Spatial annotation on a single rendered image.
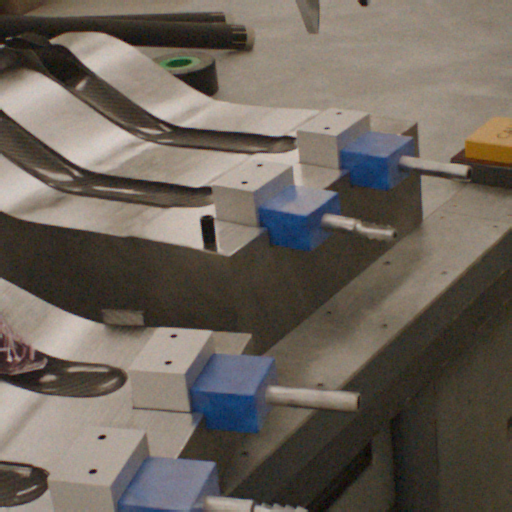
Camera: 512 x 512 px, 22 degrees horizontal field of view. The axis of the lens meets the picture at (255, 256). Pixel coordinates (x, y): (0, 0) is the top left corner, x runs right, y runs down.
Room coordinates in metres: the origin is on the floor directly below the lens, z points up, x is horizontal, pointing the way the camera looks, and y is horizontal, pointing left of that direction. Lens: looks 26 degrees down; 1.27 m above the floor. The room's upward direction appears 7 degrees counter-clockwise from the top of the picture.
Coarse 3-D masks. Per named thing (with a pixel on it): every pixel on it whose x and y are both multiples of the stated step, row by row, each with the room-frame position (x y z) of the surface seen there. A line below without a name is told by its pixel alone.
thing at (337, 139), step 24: (312, 120) 0.94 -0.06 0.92; (336, 120) 0.94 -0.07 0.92; (360, 120) 0.93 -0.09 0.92; (312, 144) 0.92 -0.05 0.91; (336, 144) 0.91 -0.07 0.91; (360, 144) 0.91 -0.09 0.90; (384, 144) 0.91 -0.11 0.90; (408, 144) 0.91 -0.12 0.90; (336, 168) 0.91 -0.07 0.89; (360, 168) 0.90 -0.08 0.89; (384, 168) 0.89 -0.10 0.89; (408, 168) 0.89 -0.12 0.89; (432, 168) 0.88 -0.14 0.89; (456, 168) 0.87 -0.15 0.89
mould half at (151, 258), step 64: (128, 64) 1.14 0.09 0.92; (64, 128) 1.03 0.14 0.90; (256, 128) 1.02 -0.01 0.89; (384, 128) 0.98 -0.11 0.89; (0, 192) 0.93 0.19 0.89; (384, 192) 0.94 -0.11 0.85; (0, 256) 0.92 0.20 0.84; (64, 256) 0.88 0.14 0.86; (128, 256) 0.84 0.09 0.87; (192, 256) 0.80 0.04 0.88; (256, 256) 0.80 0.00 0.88; (320, 256) 0.86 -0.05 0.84; (192, 320) 0.81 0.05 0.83; (256, 320) 0.80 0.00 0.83
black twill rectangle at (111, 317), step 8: (104, 312) 0.77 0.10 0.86; (112, 312) 0.77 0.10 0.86; (120, 312) 0.77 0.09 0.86; (128, 312) 0.77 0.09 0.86; (136, 312) 0.76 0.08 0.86; (104, 320) 0.77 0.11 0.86; (112, 320) 0.77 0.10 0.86; (120, 320) 0.77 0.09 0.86; (128, 320) 0.77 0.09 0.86; (136, 320) 0.76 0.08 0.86; (144, 320) 0.76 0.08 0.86
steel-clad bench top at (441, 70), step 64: (256, 0) 1.73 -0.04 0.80; (320, 0) 1.70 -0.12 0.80; (384, 0) 1.66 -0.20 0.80; (448, 0) 1.63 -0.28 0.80; (256, 64) 1.46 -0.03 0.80; (320, 64) 1.43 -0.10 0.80; (384, 64) 1.40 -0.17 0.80; (448, 64) 1.38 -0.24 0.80; (448, 128) 1.19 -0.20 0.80; (448, 192) 1.04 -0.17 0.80; (384, 256) 0.93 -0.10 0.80; (448, 256) 0.92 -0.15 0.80; (320, 320) 0.84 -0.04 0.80; (384, 320) 0.83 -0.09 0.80; (320, 384) 0.75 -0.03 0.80; (256, 448) 0.69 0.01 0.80
